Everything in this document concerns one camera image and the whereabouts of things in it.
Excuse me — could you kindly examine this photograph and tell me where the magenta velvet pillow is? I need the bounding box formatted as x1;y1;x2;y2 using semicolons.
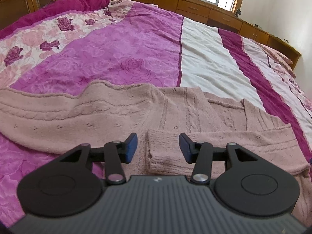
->
1;0;110;39

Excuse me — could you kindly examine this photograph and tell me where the pink knitted pillow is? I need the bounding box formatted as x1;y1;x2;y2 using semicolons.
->
252;40;296;79

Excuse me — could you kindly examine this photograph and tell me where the pink knit cardigan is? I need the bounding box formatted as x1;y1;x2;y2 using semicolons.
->
1;81;311;226

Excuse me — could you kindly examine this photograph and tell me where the long wooden drawer cabinet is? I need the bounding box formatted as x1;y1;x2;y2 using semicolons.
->
107;0;302;71

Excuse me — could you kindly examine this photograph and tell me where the striped pink magenta bedspread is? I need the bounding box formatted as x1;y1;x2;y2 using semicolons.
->
1;0;311;226

